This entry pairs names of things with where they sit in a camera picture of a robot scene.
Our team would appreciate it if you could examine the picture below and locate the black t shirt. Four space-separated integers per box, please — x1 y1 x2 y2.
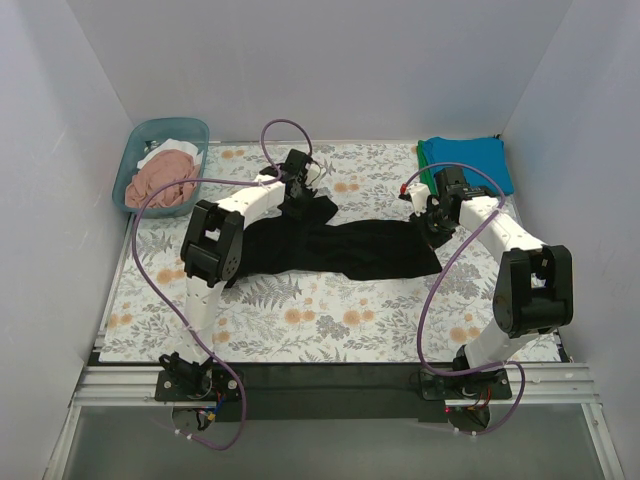
227 196 442 287

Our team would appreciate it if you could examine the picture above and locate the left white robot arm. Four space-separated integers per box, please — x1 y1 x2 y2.
160 149 321 400

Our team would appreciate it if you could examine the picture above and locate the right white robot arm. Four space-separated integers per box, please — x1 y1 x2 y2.
401 162 573 398

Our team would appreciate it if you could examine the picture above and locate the folded blue t shirt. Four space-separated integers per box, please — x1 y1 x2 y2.
424 137 515 196

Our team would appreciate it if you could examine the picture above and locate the floral patterned table mat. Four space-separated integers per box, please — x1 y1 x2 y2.
97 144 498 363

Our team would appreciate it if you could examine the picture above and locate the white t shirt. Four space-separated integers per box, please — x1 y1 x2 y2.
137 139 203 170

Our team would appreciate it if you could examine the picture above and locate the teal plastic laundry bin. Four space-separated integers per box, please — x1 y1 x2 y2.
112 117 209 214

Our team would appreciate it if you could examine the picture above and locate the pink t shirt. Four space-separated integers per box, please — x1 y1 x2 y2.
125 149 201 208

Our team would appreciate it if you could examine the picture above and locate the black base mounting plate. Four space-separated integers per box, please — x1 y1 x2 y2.
154 357 512 427

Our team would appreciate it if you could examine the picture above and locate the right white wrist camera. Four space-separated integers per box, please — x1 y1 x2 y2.
398 183 431 216

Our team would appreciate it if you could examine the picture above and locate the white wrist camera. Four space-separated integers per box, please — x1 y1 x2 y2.
305 160 326 190
398 183 431 216

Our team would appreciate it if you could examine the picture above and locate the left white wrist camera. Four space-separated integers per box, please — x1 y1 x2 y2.
305 160 326 190

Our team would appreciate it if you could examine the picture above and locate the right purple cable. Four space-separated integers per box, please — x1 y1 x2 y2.
399 160 526 437

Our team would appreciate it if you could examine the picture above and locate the purple cable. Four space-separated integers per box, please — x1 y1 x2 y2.
399 160 526 437
130 118 315 451

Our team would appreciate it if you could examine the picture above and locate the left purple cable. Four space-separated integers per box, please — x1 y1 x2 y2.
130 118 315 451

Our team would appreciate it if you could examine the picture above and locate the aluminium frame rail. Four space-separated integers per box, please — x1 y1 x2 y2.
71 363 601 406

